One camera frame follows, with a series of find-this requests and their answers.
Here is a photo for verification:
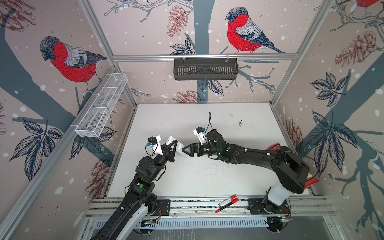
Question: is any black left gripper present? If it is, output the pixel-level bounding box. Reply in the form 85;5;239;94
149;139;177;182

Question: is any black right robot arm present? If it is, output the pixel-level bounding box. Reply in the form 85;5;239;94
182;130;310;214

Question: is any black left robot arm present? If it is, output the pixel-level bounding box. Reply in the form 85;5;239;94
91;140;178;240

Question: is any red marker pen upper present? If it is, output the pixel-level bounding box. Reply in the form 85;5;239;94
219;195;238;207

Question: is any red marker pen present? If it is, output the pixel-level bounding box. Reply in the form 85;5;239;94
219;195;238;207
215;198;239;214

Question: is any red marker pen lower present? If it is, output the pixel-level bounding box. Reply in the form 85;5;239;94
215;198;239;214

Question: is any aluminium horizontal crossbar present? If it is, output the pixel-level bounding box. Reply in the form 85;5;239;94
112;53;299;63

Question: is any red chips bag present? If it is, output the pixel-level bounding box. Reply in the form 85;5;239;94
268;143;319;194

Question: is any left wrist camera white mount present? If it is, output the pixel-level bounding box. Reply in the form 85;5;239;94
145;136;163;157

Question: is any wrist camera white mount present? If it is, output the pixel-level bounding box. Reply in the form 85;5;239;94
145;136;163;157
193;127;206;145

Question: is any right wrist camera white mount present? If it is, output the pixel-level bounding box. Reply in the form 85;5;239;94
193;127;206;145

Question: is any black right camera cable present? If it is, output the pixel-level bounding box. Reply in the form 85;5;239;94
205;112;214;133

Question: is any black wall basket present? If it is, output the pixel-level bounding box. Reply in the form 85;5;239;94
174;58;239;81

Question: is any white wire mesh basket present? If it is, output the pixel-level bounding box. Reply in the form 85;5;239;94
75;73;128;138

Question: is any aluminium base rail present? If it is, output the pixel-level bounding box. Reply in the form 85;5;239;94
83;196;335;230

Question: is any aluminium frame corner post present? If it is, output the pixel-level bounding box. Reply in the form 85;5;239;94
77;0;139;108

